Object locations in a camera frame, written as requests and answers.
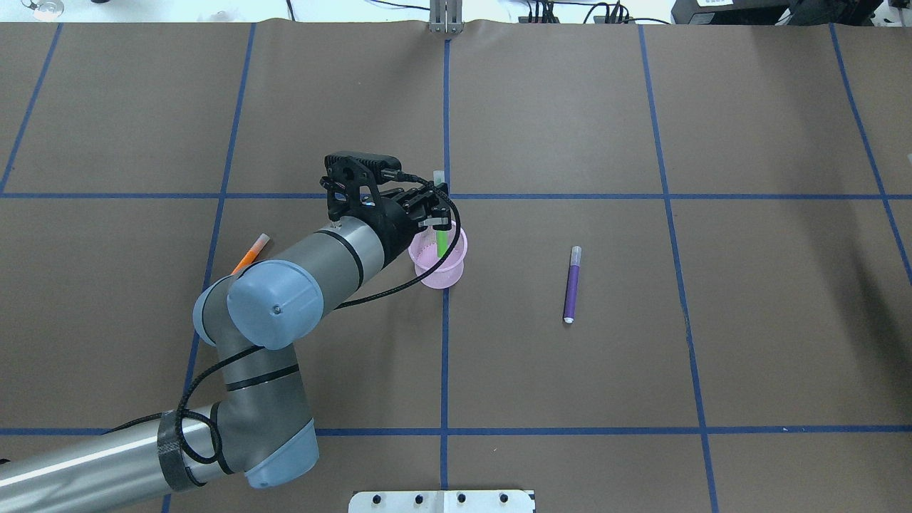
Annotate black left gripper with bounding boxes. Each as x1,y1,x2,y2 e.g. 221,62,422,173
369,182,454,267

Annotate green highlighter pen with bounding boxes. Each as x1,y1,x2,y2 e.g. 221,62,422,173
432,170,451,260

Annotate purple highlighter pen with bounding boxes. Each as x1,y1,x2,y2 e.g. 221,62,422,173
561,246,582,325

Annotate orange highlighter pen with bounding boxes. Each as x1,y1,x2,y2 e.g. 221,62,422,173
231,233,271,275

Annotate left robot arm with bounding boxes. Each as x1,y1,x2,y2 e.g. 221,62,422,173
2,180,460,512

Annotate pink mesh pen holder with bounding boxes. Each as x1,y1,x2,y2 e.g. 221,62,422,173
408,221,468,289

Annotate brown paper table cover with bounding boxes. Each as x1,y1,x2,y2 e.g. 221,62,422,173
1,19,910,512

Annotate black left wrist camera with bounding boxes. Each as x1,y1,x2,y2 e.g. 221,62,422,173
320,150,402,223

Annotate aluminium frame post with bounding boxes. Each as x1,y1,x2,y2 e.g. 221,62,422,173
429,0,465,35

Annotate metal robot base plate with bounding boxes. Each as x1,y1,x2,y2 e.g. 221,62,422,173
348,489,537,512

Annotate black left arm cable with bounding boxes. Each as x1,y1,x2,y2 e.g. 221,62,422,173
100,171,462,465

